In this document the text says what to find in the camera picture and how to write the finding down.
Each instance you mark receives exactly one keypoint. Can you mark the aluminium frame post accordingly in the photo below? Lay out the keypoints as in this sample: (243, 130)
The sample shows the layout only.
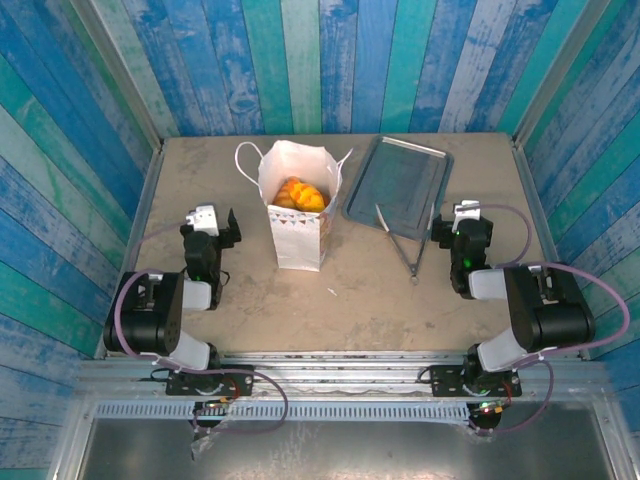
(116, 75)
(561, 75)

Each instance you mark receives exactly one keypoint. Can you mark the aluminium table side rail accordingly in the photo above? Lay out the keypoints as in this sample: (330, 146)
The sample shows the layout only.
(530, 180)
(145, 200)

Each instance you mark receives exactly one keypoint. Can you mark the grey metal base panel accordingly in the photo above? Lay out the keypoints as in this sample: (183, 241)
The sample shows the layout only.
(400, 450)

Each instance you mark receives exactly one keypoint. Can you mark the grey metal tray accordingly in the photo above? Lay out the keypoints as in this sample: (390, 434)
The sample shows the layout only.
(400, 180)

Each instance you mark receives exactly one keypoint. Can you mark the small circuit board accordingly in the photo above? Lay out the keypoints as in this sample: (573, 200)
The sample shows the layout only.
(215, 404)
(490, 407)

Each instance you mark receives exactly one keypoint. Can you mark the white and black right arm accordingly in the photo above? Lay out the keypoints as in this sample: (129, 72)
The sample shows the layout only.
(550, 315)

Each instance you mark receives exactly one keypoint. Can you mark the metal tongs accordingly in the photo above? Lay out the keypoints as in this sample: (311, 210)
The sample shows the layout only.
(382, 217)

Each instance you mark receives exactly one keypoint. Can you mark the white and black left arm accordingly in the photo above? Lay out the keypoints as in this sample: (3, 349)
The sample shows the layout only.
(145, 320)

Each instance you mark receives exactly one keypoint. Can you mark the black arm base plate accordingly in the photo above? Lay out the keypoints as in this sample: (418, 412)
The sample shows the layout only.
(237, 377)
(445, 382)

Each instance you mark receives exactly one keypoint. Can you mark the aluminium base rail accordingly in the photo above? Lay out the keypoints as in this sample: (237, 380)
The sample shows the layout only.
(340, 372)

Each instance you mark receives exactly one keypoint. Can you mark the cartoon print paper bag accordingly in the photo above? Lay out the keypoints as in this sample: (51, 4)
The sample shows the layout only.
(295, 240)

